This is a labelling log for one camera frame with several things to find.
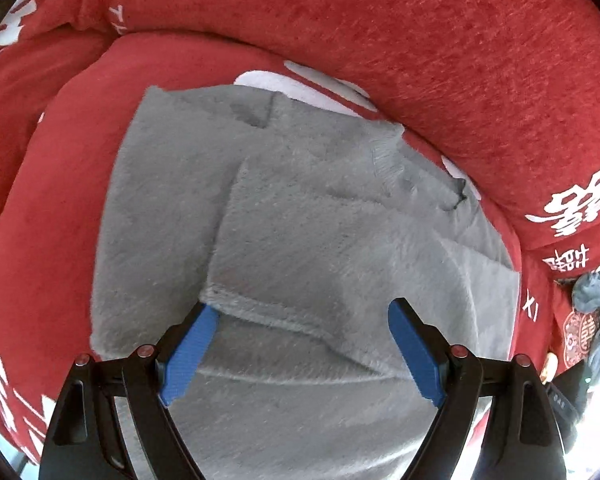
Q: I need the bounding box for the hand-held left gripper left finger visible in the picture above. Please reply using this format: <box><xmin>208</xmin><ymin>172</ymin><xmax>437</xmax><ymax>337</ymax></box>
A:
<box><xmin>39</xmin><ymin>301</ymin><xmax>218</xmax><ymax>480</ymax></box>

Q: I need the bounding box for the grey fuzzy sweater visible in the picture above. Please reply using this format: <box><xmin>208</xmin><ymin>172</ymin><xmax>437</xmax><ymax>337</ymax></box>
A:
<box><xmin>89</xmin><ymin>85</ymin><xmax>522</xmax><ymax>480</ymax></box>

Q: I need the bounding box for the red printed sofa backrest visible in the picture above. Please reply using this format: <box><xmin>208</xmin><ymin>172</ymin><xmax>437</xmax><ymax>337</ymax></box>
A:
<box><xmin>0</xmin><ymin>0</ymin><xmax>600</xmax><ymax>267</ymax></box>

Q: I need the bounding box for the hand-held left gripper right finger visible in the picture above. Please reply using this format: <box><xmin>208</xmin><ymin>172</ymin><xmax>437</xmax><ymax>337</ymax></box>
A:
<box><xmin>387</xmin><ymin>298</ymin><xmax>569</xmax><ymax>480</ymax></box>

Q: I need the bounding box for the red cushion with round emblem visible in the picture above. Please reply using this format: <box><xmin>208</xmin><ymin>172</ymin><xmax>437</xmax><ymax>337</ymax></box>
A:
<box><xmin>522</xmin><ymin>245</ymin><xmax>600</xmax><ymax>391</ymax></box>

